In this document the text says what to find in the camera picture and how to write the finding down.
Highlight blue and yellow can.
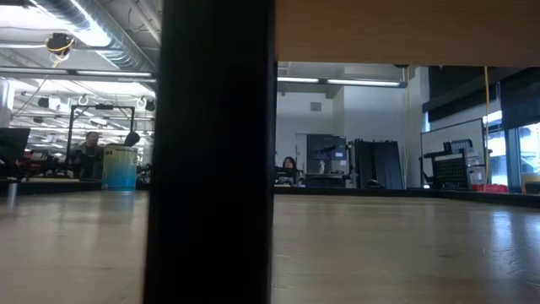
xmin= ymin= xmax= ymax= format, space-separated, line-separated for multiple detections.
xmin=101 ymin=144 xmax=139 ymax=192

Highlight wooden shelf board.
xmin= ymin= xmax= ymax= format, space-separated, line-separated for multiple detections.
xmin=273 ymin=0 xmax=540 ymax=68

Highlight dark background desk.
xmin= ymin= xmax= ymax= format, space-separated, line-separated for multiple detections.
xmin=303 ymin=171 xmax=354 ymax=189

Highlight black folding panels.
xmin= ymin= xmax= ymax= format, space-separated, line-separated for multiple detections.
xmin=353 ymin=138 xmax=405 ymax=190

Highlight long ceiling light bar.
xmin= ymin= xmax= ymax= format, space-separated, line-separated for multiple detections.
xmin=0 ymin=66 xmax=408 ymax=89

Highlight whiteboard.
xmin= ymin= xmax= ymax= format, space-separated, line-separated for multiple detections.
xmin=419 ymin=117 xmax=486 ymax=187

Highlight black pegboard cart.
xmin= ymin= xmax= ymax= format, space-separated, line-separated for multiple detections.
xmin=418 ymin=138 xmax=494 ymax=191

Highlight red bins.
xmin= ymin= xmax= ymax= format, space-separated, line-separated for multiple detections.
xmin=470 ymin=182 xmax=511 ymax=195

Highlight black window blind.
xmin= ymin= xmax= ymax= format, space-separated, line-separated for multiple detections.
xmin=499 ymin=67 xmax=540 ymax=131

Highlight black background monitor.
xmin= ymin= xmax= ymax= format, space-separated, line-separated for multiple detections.
xmin=0 ymin=127 xmax=32 ymax=161

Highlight yellow background object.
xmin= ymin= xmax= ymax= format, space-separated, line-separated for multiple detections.
xmin=521 ymin=171 xmax=540 ymax=195

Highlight black shelf corner post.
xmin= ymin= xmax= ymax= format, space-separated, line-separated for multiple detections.
xmin=142 ymin=0 xmax=276 ymax=304

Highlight black background station frame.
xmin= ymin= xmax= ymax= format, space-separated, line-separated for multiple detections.
xmin=65 ymin=104 xmax=137 ymax=170

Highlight silver ceiling duct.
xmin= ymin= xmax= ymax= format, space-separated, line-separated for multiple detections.
xmin=33 ymin=0 xmax=164 ymax=73

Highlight black ceiling cable reel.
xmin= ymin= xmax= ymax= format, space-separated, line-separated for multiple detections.
xmin=45 ymin=32 xmax=76 ymax=57

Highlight grey metal post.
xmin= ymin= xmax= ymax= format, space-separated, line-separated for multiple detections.
xmin=7 ymin=181 xmax=19 ymax=209

